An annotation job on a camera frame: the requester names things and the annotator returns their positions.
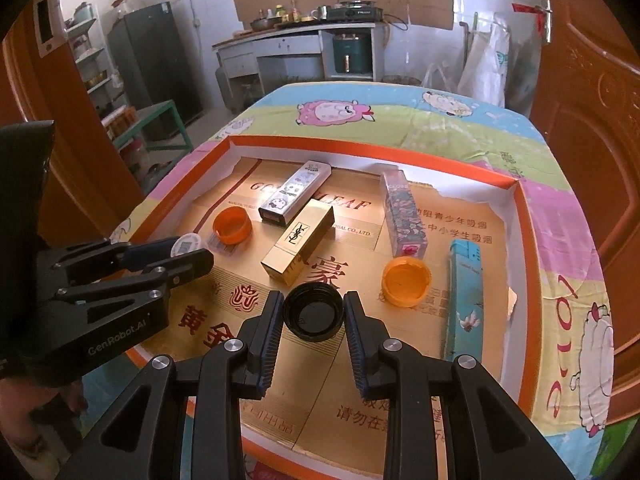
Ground brown wooden door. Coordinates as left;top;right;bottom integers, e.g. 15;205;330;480
529;0;640;413

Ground floral lip gloss box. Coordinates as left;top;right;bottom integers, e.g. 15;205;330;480
379;169;430;261

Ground white storage shelf rack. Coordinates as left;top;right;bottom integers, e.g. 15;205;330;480
64;2;131;126

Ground orange-edged cardboard box tray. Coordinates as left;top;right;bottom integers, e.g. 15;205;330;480
122;133;544;480

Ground green metal table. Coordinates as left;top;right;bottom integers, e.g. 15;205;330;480
100;99;194;162

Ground dark green air fryer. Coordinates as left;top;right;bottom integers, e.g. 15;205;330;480
332;32;374;75

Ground white wall switch box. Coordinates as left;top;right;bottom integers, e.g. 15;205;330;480
32;0;69;59

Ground white cartoon print box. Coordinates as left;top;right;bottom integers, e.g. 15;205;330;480
258;159;332;228

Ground teal lighter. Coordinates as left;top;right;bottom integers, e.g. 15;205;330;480
442;238;486;364

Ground dark orange bottle cap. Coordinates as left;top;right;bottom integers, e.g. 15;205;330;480
212;208;254;246

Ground light orange bottle cap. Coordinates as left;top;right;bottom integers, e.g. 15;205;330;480
381;255;433;309

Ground kitchen counter cabinet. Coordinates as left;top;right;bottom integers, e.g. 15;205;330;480
212;22;386;112

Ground metal door handle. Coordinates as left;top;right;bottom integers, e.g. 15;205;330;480
512;0;556;44

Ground gold lipstick box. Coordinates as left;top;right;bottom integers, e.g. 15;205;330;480
260;198;336;289

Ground white bottle cap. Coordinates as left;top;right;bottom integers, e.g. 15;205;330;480
172;232;209;256

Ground grey gas cylinder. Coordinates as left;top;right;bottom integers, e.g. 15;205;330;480
214;64;241;111

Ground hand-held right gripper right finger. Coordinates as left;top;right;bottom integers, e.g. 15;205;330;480
342;290;576;480

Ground person's left hand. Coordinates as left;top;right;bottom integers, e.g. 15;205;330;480
0;375;89;442

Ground dark green refrigerator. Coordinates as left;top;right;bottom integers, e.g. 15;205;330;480
107;2;204;126

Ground white plastic bags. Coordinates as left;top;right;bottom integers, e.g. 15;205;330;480
422;12;539;111

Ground brown wooden door frame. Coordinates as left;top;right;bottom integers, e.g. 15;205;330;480
0;0;132;253

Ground gold cardboard liner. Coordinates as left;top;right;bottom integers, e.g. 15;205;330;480
170;157;506;479

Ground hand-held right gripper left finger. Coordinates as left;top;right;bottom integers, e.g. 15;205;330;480
57;289;285;480

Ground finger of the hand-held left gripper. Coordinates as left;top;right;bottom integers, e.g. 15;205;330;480
50;236;177;287
56;247;215;327

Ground cartoon sheep printed blanket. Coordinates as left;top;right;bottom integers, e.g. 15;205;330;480
80;82;616;480

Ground black gas stove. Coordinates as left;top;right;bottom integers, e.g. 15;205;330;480
327;2;384;21

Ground black bottle cap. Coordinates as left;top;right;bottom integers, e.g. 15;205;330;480
281;282;345;344

